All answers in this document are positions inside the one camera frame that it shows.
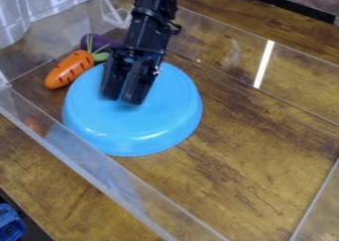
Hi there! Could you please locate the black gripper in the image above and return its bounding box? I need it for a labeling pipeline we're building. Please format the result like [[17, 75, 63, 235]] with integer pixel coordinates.
[[101, 9, 182, 105]]

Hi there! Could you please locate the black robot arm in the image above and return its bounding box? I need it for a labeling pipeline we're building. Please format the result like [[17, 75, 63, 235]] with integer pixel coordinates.
[[101, 0, 182, 105]]

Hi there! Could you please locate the orange toy carrot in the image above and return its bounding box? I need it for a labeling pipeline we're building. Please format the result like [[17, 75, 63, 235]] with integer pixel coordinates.
[[45, 36, 110, 89]]

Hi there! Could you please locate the purple toy eggplant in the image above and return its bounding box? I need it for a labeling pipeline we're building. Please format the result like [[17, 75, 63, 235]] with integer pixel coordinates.
[[81, 34, 122, 53]]

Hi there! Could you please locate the blue upside-down bowl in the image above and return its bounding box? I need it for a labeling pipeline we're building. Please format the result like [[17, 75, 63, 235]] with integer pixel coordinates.
[[63, 63, 203, 157]]

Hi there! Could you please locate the white checkered curtain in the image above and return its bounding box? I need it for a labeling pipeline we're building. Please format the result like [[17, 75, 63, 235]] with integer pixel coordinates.
[[0, 0, 89, 49]]

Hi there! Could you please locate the blue plastic object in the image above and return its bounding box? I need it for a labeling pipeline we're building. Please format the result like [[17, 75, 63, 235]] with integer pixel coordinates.
[[0, 203, 27, 241]]

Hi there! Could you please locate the clear acrylic enclosure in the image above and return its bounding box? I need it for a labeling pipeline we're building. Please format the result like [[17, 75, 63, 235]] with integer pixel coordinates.
[[0, 0, 339, 241]]

